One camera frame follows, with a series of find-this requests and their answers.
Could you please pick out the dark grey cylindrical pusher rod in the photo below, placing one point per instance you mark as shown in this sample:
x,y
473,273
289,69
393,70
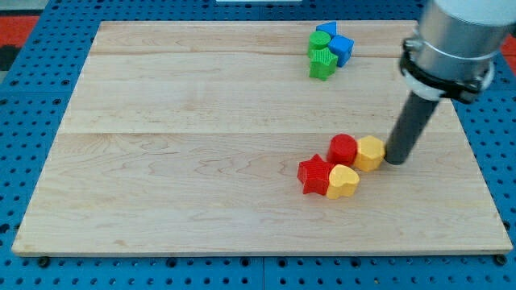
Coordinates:
x,y
411,122

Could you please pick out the red cylinder block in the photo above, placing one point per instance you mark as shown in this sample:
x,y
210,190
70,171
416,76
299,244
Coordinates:
x,y
342,150

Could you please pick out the blue triangle block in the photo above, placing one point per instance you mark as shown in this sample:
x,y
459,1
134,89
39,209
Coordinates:
x,y
330,28

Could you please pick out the blue cube block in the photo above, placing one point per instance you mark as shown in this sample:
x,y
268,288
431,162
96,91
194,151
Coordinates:
x,y
342,47

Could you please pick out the yellow heart block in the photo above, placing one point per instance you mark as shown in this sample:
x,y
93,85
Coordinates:
x,y
343,182

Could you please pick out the red star block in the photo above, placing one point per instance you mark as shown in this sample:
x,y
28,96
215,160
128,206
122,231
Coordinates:
x,y
314,175

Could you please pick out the yellow pentagon block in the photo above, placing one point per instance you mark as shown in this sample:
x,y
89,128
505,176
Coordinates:
x,y
370,153

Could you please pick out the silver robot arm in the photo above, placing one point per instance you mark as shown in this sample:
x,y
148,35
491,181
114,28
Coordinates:
x,y
450,54

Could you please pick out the green star block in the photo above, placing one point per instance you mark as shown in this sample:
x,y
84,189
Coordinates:
x,y
322,63

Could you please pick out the green cylinder block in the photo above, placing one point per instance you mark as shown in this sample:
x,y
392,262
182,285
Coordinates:
x,y
318,40

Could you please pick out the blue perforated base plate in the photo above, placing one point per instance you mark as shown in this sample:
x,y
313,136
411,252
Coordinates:
x,y
34,93

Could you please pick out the light wooden board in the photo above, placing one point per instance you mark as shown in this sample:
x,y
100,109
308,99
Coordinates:
x,y
184,139

